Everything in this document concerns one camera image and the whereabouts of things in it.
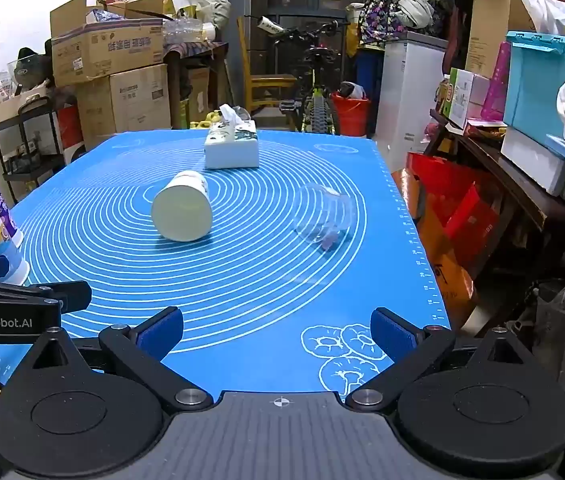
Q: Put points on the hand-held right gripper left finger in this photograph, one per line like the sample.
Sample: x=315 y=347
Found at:
x=161 y=334

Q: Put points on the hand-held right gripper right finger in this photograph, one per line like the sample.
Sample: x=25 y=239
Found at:
x=391 y=334

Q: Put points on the clear plastic cup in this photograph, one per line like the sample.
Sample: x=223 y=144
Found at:
x=325 y=210

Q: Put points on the orange paper bag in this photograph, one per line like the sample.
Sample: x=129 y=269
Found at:
x=450 y=280

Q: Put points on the blue silicone baking mat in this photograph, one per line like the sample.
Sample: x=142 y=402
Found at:
x=262 y=285

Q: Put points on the black metal shelf rack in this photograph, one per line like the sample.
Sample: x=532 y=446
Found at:
x=27 y=125

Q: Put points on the red paper bag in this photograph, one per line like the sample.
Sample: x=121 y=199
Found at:
x=454 y=195

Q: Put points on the dark wooden side table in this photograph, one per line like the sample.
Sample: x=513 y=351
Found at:
x=502 y=180

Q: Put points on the plain brown cardboard box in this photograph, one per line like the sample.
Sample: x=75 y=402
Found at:
x=127 y=105

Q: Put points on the white tissue box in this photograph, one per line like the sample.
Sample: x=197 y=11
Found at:
x=231 y=147

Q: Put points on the red plastic bucket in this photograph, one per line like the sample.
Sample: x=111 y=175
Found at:
x=352 y=115

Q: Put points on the white flat box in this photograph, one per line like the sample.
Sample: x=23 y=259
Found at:
x=532 y=160

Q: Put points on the white chest freezer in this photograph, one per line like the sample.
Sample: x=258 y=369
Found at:
x=407 y=95

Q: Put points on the black bicycle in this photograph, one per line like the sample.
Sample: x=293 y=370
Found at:
x=318 y=105

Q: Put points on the printed open cardboard box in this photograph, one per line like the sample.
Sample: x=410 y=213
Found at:
x=107 y=52

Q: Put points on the green and white carton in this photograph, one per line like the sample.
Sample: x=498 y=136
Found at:
x=464 y=97

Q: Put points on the pink box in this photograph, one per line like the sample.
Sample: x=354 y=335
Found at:
x=496 y=85

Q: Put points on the yellow wooden chair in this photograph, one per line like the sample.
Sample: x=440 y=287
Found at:
x=262 y=82

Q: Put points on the teal plastic storage bin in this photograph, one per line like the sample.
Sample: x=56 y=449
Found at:
x=537 y=90

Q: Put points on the floral cloth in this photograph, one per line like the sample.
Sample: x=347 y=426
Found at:
x=377 y=20

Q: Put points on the tall brown cardboard box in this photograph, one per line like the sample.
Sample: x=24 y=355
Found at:
x=492 y=25

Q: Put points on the grey jacket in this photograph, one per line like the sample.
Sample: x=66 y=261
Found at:
x=415 y=7

